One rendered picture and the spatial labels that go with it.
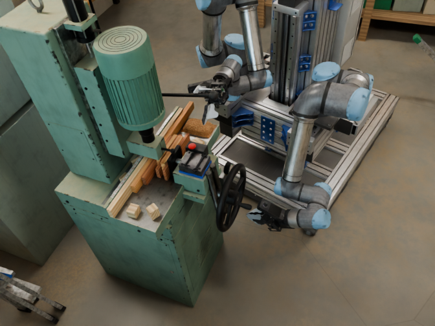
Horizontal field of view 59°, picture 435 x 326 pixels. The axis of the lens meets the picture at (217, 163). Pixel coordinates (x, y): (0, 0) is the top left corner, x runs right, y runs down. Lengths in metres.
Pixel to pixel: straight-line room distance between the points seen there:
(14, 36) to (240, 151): 1.61
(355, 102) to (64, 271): 1.91
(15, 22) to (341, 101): 1.08
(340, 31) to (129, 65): 1.28
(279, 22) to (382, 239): 1.40
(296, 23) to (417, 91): 1.92
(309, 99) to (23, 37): 0.95
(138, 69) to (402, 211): 1.96
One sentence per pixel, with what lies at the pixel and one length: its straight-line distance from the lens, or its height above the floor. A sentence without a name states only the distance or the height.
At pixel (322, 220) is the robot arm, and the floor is 0.86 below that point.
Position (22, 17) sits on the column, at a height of 1.52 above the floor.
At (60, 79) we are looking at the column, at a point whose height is 1.35.
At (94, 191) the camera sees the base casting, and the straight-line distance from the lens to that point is 1.74.
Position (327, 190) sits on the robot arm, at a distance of 1.56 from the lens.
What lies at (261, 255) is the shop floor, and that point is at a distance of 2.35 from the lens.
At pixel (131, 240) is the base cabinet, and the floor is 0.57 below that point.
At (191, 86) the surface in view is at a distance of 1.57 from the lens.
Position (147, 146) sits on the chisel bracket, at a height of 1.03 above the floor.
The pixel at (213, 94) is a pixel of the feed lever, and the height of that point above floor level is 1.21.
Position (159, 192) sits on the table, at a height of 0.90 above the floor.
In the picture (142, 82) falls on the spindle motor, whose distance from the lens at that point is 1.27.
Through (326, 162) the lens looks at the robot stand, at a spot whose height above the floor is 0.21.
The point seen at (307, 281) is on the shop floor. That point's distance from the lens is 2.30.
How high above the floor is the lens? 2.07
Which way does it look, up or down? 48 degrees down
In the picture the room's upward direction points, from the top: 6 degrees counter-clockwise
